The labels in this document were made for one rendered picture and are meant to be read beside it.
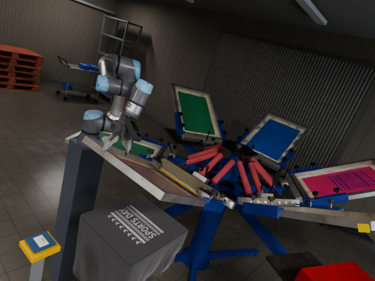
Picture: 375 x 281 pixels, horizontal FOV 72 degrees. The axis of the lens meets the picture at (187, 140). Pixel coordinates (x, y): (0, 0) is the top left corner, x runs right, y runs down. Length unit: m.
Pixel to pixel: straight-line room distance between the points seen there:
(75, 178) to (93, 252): 0.53
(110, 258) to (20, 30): 7.23
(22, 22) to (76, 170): 6.60
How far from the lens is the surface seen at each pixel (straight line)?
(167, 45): 7.14
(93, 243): 1.61
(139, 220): 1.68
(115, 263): 1.51
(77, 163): 1.86
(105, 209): 1.71
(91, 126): 1.80
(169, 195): 1.13
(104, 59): 1.55
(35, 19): 8.27
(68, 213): 2.08
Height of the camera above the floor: 1.96
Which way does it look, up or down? 18 degrees down
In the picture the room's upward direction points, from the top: 18 degrees clockwise
